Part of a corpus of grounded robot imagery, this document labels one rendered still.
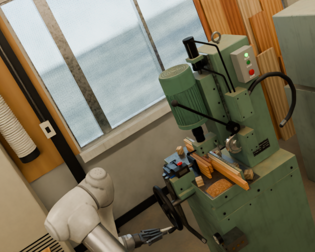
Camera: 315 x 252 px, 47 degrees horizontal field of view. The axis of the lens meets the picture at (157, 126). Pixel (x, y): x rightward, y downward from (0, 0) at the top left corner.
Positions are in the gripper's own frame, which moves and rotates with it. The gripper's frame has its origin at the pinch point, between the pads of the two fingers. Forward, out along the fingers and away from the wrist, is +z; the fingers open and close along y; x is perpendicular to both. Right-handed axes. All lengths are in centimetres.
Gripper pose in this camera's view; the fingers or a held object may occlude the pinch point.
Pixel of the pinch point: (166, 231)
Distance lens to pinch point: 210.7
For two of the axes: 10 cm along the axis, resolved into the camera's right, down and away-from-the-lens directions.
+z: 9.1, -1.8, 3.7
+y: -4.0, -2.6, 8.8
